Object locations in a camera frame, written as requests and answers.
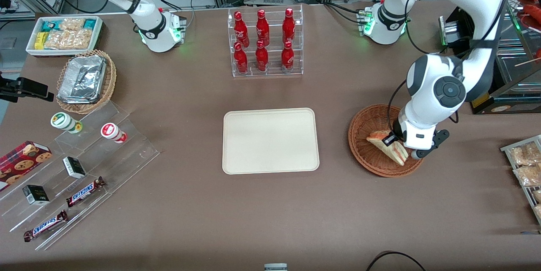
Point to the small grey device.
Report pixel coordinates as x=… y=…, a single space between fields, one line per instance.
x=275 y=267

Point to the small black box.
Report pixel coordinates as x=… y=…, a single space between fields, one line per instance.
x=36 y=195
x=74 y=167

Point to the black box with metal plate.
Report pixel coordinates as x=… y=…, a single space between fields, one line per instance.
x=450 y=30

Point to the red lid yogurt cup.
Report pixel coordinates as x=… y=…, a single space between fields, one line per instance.
x=112 y=131

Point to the light oval wicker basket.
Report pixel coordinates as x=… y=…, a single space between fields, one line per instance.
x=110 y=80

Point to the aluminium foil container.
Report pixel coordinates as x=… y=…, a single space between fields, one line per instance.
x=82 y=78

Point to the triangle sandwich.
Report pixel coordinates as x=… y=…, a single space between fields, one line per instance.
x=391 y=152

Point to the green lid yogurt cup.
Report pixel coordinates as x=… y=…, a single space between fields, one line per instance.
x=63 y=121

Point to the yellow snack packet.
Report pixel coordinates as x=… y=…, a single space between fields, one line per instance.
x=40 y=40

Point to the cream plastic tray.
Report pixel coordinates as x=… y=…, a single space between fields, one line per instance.
x=270 y=142

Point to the black glass food warmer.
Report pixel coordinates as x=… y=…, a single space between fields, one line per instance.
x=507 y=104

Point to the black camera on mount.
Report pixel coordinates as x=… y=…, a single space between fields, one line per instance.
x=29 y=87

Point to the steel warmer pan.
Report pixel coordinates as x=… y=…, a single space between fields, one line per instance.
x=512 y=30
x=517 y=66

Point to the red tartan cookie box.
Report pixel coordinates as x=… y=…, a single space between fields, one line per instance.
x=21 y=163

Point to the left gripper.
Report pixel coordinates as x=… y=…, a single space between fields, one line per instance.
x=397 y=129

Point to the Snickers chocolate bar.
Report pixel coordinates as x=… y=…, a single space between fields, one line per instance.
x=45 y=225
x=84 y=192

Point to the teal snack packet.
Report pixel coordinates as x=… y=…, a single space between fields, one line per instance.
x=50 y=26
x=89 y=23

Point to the brown round wicker basket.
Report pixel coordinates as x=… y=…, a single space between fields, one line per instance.
x=367 y=123

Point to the clear acrylic stepped display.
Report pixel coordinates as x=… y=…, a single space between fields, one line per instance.
x=127 y=157

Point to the clear acrylic bottle rack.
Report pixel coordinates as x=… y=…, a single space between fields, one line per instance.
x=272 y=72

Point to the clear bag of rice snacks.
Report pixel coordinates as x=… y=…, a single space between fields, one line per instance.
x=69 y=39
x=537 y=195
x=538 y=211
x=528 y=176
x=524 y=154
x=72 y=24

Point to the red cola bottle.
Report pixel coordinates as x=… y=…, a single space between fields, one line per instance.
x=262 y=28
x=288 y=26
x=287 y=57
x=241 y=59
x=261 y=57
x=240 y=28

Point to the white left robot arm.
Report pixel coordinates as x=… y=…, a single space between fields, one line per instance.
x=427 y=80

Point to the white rectangular bin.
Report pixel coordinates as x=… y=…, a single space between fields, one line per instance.
x=31 y=51

